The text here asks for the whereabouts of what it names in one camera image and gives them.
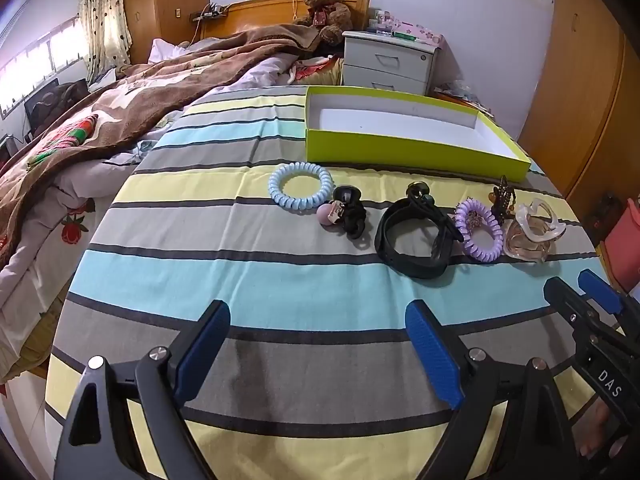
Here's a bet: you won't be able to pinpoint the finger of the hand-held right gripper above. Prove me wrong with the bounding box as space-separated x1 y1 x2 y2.
579 269 640 346
544 277 621 346

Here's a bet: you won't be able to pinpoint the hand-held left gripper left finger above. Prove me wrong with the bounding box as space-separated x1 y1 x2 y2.
54 300 232 480

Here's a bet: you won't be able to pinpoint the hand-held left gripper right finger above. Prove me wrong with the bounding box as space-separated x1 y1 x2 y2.
405 300 583 480

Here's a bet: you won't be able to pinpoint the clear plastic hair claw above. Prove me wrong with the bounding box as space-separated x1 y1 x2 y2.
506 199 568 265

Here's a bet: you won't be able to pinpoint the purple spiral hair tie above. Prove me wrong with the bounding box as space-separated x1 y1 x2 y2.
455 198 504 262

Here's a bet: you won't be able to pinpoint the black strap band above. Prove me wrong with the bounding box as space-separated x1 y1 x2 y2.
375 199 463 281

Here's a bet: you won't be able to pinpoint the dark bead bracelet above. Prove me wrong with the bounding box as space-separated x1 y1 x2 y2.
489 176 518 221

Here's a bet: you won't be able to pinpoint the rhinestone hair clip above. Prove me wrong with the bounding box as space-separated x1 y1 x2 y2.
457 210 488 233

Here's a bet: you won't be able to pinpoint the black hair tie pink ball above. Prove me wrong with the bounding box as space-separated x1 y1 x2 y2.
318 185 368 240

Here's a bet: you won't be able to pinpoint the blue spiral hair tie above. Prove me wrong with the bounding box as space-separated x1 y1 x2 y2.
268 162 334 212

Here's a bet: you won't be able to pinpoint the green cardboard box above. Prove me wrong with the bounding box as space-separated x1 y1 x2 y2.
305 86 532 181

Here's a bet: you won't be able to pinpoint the person's right hand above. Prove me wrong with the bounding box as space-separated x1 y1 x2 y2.
577 400 623 461

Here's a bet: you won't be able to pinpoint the pink plastic stool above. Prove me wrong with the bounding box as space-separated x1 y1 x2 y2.
607 197 640 291

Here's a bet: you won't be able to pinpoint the striped bed sheet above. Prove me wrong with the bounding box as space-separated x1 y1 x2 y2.
45 85 616 480

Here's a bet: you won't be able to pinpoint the white floral quilt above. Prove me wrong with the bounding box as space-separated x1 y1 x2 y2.
0 160 166 386

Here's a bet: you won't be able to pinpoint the wooden closet doors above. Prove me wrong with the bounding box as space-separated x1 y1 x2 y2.
517 0 640 211

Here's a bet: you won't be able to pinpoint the orange box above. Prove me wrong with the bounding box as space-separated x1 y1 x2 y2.
435 82 496 116

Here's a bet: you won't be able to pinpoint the brown blanket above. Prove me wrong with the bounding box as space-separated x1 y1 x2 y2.
0 25 321 266

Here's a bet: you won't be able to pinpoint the dark cloth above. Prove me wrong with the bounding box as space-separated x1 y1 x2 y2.
25 80 91 136

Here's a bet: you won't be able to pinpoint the grey nightstand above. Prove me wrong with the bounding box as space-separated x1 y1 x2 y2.
341 30 440 97

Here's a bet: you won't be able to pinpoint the yellow red pillow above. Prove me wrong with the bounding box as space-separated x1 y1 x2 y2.
292 57 346 86

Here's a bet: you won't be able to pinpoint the pink floral box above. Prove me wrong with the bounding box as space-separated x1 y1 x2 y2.
395 17 446 46

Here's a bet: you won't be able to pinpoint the window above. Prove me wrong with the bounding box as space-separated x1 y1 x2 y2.
0 17 88 111

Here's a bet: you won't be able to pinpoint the power strip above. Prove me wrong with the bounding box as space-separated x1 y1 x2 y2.
192 5 231 21

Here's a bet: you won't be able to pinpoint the wooden headboard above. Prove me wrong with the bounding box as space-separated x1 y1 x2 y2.
192 0 372 43

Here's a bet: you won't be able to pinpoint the dotted curtain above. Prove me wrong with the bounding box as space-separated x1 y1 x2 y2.
77 0 133 83

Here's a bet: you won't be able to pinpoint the tall wooden wardrobe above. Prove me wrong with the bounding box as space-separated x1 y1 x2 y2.
122 0 211 66

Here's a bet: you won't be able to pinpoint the brown teddy bear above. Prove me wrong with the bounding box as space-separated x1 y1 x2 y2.
292 0 358 46

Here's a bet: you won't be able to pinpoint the black hair tie green beads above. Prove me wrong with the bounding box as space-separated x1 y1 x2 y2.
406 181 436 206

